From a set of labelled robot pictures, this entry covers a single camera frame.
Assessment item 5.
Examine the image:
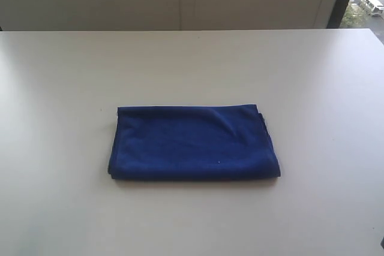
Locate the blue towel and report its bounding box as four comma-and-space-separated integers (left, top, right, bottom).
107, 104, 281, 181

